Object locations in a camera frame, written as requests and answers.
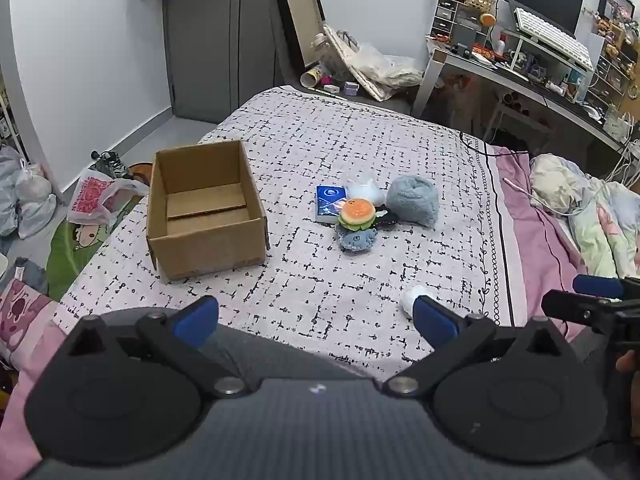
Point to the white keyboard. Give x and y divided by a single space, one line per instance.
552 35

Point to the white stuffed plastic bags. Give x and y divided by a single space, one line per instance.
30 195

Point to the pair of sneakers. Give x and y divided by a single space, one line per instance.
110 165

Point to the large dark picture frame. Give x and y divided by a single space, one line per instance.
300 10

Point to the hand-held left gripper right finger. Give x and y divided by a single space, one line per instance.
435 322

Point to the brown cardboard box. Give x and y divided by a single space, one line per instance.
210 230

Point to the white soft ball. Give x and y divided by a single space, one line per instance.
409 300

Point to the cardboard tube can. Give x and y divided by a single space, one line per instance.
312 76

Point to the brown round mat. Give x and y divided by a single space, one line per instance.
142 170

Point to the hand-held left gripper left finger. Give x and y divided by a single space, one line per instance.
195 320

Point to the person's right hand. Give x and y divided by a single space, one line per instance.
629 361

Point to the clear plastic bag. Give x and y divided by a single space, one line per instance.
395 67

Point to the hamburger plush toy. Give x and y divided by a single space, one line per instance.
356 214

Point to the white desk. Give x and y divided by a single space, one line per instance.
435 67

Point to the small drawer organiser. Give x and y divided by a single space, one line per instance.
450 15

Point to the pink cartoon cushion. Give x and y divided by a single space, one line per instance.
22 315

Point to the small purple box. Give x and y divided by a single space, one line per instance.
352 89

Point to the orange round desk toy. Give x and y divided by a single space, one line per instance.
487 20

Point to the green cartoon floor mat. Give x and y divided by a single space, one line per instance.
75 250

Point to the pastel floral quilt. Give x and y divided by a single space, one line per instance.
600 215

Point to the grey wardrobe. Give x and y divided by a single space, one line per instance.
215 35

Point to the small blue denim plush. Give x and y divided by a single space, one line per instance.
357 240

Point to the blue tissue pack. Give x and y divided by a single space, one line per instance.
327 202

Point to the grey fluffy plush toy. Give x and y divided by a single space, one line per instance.
414 200

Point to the red white plastic bag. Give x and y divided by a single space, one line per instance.
92 197

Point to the pink bed sheet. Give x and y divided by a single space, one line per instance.
535 240

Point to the beige tote bag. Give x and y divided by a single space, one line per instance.
345 55

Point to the white fluffy soft item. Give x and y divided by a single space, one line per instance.
364 190

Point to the black lace cloth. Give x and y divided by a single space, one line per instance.
386 216

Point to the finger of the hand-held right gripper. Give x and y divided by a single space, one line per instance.
570 307
597 285

